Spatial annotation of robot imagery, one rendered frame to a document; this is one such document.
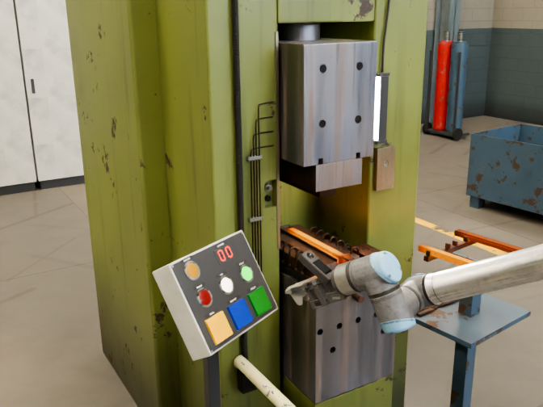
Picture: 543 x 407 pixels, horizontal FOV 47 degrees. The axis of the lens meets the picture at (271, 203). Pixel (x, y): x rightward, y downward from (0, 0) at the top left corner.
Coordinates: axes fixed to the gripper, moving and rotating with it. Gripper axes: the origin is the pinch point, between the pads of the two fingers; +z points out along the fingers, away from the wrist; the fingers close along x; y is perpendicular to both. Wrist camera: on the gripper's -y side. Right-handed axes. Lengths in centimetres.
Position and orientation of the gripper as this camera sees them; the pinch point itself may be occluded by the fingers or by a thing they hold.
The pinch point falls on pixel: (288, 288)
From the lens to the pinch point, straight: 189.6
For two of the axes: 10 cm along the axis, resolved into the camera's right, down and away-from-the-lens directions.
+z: -7.1, 3.1, 6.3
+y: 4.0, 9.2, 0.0
